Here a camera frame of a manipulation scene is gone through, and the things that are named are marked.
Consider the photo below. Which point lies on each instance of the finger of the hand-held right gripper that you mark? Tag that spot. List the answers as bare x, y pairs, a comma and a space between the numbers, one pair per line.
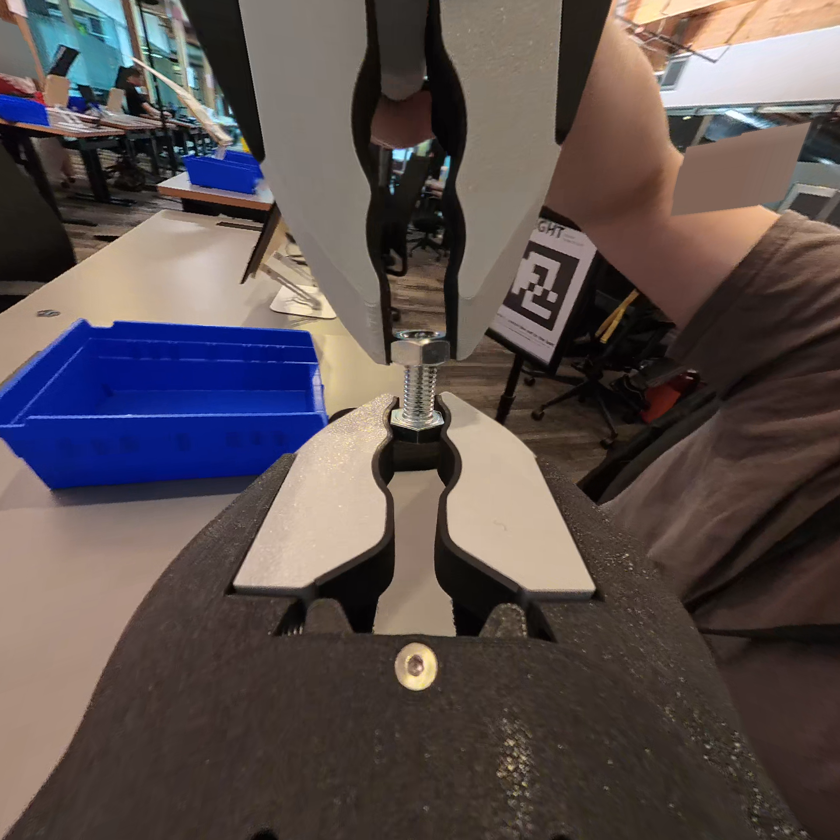
302, 131
505, 131

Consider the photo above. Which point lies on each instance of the pale tilted board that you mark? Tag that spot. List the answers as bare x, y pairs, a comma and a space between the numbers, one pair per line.
190, 105

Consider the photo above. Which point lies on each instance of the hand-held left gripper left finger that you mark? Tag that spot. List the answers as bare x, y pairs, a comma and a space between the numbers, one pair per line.
315, 525

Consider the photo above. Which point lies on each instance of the orange and black object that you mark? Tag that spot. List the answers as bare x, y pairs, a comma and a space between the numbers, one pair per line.
666, 394

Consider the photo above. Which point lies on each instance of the tag board on easel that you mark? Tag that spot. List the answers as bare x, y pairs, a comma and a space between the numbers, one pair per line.
544, 282

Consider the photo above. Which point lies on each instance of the wooden top table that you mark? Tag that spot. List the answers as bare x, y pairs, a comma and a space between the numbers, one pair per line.
216, 200
79, 128

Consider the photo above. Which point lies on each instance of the thick short steel bolt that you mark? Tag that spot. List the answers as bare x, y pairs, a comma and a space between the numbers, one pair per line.
421, 348

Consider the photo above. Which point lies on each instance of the person's right hand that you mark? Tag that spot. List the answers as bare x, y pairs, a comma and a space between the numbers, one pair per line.
403, 121

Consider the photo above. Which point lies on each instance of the person's right forearm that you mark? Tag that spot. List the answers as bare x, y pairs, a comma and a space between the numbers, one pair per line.
610, 131

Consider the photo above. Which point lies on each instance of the blue plastic bin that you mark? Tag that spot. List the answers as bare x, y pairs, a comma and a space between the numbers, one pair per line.
164, 453

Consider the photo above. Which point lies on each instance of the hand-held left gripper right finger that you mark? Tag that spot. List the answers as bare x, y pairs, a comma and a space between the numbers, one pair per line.
512, 525

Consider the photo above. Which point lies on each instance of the small blue bin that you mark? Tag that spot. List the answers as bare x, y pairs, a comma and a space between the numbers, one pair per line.
23, 110
223, 172

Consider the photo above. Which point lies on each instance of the steel hex nut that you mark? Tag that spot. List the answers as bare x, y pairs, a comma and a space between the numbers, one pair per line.
420, 425

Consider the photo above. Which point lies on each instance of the white board stand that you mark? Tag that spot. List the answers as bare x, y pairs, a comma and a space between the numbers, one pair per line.
302, 302

